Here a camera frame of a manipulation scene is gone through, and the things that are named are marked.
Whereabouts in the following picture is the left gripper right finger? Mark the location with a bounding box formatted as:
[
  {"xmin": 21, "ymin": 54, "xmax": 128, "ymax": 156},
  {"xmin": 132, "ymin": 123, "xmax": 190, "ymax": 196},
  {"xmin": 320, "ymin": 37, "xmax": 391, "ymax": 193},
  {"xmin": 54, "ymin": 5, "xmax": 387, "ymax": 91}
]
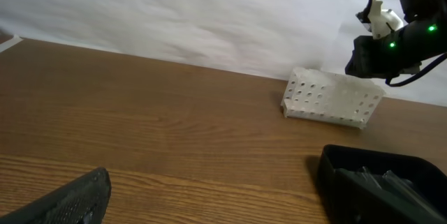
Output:
[{"xmin": 335, "ymin": 167, "xmax": 447, "ymax": 224}]

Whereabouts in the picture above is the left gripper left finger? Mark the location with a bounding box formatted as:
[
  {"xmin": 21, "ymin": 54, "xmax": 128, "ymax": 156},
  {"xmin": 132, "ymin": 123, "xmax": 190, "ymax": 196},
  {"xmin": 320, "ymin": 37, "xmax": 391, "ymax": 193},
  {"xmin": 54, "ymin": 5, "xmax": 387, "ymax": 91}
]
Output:
[{"xmin": 0, "ymin": 167, "xmax": 112, "ymax": 224}]

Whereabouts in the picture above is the black tray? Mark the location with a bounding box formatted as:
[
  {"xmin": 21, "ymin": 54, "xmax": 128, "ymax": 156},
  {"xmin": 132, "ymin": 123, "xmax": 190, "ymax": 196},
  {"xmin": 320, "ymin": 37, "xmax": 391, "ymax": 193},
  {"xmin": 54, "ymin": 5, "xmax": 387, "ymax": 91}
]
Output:
[{"xmin": 316, "ymin": 144, "xmax": 447, "ymax": 224}]

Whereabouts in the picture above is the white test tube rack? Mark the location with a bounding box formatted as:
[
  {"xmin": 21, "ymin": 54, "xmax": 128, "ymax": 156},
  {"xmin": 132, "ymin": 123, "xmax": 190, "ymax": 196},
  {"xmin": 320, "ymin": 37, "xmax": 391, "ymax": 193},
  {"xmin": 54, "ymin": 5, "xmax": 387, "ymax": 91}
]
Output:
[{"xmin": 280, "ymin": 66, "xmax": 386, "ymax": 130}]

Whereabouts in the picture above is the black cable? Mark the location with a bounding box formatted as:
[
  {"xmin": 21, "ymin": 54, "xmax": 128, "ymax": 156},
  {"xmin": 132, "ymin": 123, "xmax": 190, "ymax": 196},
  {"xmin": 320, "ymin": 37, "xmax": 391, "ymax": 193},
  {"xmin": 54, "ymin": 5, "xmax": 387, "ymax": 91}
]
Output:
[{"xmin": 366, "ymin": 0, "xmax": 447, "ymax": 88}]

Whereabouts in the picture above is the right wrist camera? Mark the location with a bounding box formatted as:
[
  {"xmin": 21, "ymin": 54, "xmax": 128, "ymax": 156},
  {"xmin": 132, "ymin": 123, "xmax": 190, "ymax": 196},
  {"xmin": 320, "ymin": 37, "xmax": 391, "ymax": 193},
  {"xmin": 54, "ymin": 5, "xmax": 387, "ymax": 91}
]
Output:
[{"xmin": 355, "ymin": 0, "xmax": 405, "ymax": 40}]

